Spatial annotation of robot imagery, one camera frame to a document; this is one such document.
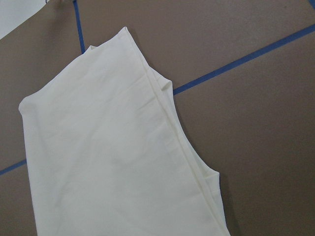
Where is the cream long-sleeve Twinkle shirt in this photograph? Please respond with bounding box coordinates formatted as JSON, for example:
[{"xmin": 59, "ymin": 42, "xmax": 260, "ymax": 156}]
[{"xmin": 19, "ymin": 27, "xmax": 229, "ymax": 236}]

